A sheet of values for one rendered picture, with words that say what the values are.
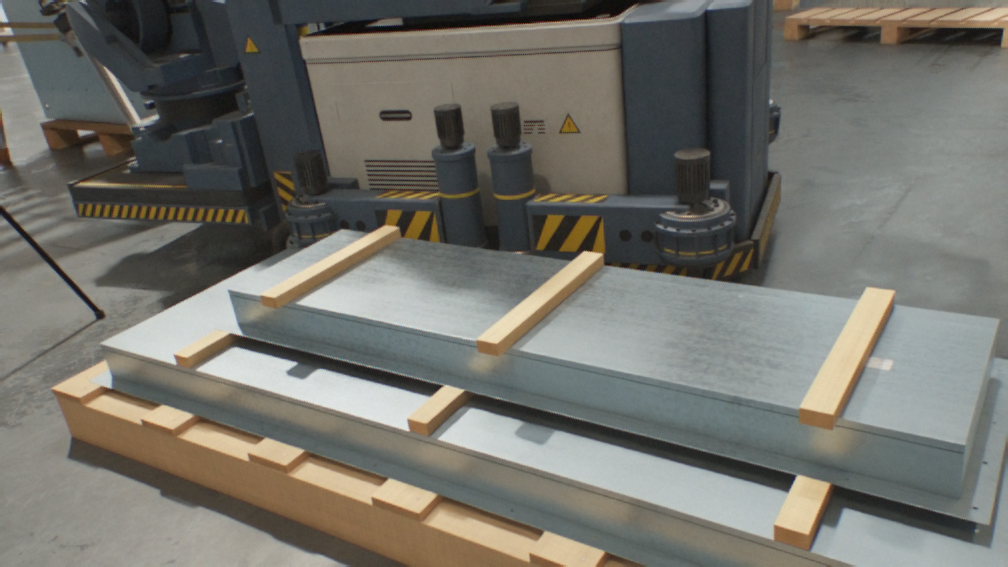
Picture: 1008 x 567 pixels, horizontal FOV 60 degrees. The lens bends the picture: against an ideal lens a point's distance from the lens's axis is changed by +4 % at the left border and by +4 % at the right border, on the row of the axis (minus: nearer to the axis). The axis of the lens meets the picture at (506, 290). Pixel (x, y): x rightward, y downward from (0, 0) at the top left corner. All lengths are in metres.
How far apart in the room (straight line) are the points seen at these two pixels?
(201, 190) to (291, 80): 0.55
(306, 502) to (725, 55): 1.60
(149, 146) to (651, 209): 2.07
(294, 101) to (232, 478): 1.44
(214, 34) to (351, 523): 2.28
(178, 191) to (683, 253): 1.89
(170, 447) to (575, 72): 1.46
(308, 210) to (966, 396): 1.93
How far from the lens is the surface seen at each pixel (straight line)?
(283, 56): 3.04
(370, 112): 2.82
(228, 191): 3.21
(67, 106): 6.22
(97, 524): 2.23
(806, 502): 1.45
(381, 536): 1.81
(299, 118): 3.07
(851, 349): 1.60
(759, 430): 1.53
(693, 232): 2.28
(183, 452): 2.20
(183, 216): 3.40
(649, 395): 1.58
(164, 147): 3.59
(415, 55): 2.69
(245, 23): 3.10
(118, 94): 4.39
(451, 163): 2.49
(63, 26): 4.11
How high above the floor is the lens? 1.19
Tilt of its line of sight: 25 degrees down
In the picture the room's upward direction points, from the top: 7 degrees counter-clockwise
